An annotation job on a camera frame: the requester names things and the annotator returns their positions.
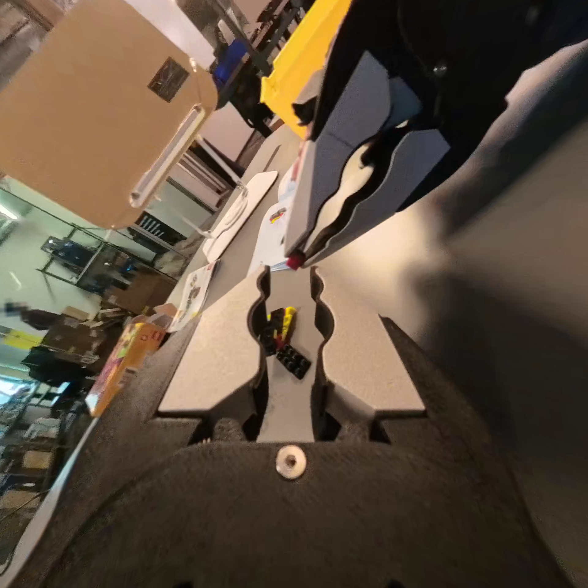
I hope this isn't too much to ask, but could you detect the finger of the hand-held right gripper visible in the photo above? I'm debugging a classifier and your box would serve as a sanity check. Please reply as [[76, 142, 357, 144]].
[[305, 128, 452, 268], [283, 51, 392, 259]]

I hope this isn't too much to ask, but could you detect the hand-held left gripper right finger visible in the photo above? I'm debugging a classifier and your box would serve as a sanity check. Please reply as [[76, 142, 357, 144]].
[[309, 266, 427, 442]]

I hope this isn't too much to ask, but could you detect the closed instruction booklet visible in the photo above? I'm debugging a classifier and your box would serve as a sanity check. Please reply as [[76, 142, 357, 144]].
[[167, 259, 222, 333]]

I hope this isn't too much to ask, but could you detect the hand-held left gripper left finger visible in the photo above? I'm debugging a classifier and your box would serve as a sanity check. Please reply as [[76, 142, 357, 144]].
[[157, 266, 273, 442]]

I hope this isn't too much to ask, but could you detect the black studded toy plate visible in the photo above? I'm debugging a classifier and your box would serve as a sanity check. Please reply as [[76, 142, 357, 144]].
[[275, 343, 312, 381]]

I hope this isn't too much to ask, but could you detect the stack of cardboard boxes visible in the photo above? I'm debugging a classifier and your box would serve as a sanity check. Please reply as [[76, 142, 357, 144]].
[[62, 271, 180, 364]]

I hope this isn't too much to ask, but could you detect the open instruction booklet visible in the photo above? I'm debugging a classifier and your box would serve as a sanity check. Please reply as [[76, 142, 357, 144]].
[[248, 147, 306, 273]]

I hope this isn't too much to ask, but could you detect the red yellow black brick assembly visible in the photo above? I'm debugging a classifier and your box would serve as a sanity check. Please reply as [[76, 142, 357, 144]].
[[259, 306, 299, 357]]

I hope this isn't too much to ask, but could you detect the colourful toy set box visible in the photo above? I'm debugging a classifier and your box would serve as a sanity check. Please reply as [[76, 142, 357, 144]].
[[85, 321, 168, 418]]

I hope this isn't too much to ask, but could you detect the wooden book stand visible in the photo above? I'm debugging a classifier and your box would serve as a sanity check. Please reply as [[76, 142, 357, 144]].
[[0, 0, 280, 263]]

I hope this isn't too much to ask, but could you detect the yellow plastic bin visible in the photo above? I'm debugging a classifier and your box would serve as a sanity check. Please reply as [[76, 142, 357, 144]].
[[260, 0, 353, 139]]

